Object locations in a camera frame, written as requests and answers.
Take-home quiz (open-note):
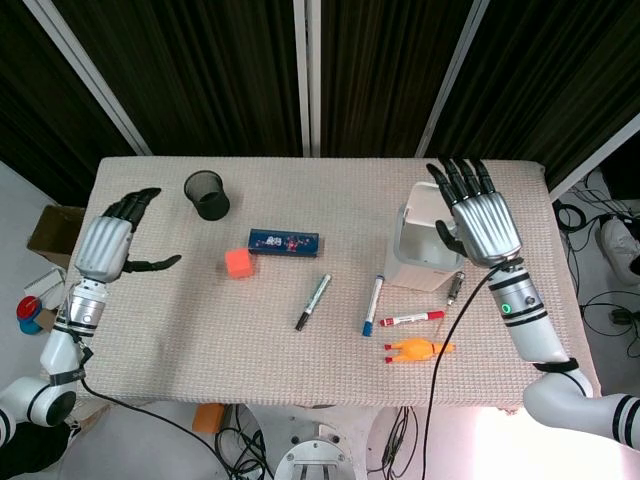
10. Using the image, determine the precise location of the red whiteboard marker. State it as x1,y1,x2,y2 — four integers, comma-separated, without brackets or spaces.
379,309,446,328

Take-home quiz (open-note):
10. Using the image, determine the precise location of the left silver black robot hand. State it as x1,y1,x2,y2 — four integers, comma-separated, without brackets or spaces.
73,187,183,283

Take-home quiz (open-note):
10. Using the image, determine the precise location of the black mesh pen holder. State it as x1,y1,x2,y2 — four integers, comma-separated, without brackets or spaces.
183,170,231,222

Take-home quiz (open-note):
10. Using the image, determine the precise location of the blue rectangular pencil box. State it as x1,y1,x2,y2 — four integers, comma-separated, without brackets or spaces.
248,228,321,260

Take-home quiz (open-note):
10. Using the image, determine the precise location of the brown cardboard box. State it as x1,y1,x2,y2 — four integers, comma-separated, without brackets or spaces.
26,204,86,266

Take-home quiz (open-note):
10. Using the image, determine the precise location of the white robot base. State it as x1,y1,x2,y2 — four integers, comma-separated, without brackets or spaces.
272,404,371,480

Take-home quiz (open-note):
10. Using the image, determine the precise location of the blue cap whiteboard marker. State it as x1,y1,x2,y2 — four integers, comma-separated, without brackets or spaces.
361,273,385,337

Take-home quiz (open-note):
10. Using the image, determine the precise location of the white sneaker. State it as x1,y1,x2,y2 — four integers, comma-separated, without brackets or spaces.
599,218,640,287

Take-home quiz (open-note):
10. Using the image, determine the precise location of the orange box under table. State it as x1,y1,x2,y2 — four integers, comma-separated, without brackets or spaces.
191,402,227,435

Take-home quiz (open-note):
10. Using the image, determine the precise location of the beige woven tablecloth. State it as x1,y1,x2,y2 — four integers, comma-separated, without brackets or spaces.
74,157,601,414

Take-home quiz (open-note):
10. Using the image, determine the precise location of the white square container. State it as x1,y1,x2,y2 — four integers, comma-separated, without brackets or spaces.
383,205,466,293

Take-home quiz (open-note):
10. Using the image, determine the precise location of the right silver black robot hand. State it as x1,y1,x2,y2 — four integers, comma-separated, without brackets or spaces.
425,157,524,268

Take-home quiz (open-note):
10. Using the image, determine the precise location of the black cap whiteboard marker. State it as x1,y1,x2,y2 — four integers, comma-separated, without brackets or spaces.
294,273,333,332

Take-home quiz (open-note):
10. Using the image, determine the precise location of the yellow rubber chicken toy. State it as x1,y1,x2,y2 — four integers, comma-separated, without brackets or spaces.
383,337,458,365

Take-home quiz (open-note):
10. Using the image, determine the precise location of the red and blue round object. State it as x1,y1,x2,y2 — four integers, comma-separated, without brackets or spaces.
15,295,45,335

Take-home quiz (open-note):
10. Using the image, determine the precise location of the orange cube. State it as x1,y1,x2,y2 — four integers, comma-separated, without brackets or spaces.
224,248,255,279

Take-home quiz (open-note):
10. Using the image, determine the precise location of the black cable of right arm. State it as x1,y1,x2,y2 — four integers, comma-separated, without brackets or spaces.
419,263,501,480

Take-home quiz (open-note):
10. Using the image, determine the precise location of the small grey metal tool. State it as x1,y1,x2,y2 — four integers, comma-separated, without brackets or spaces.
447,271,467,307

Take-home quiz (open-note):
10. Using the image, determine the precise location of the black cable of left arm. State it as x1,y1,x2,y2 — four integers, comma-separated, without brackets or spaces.
74,339,226,480

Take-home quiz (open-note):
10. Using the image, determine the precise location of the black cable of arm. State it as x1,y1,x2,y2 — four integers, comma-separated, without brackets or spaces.
419,263,501,480
74,339,226,480

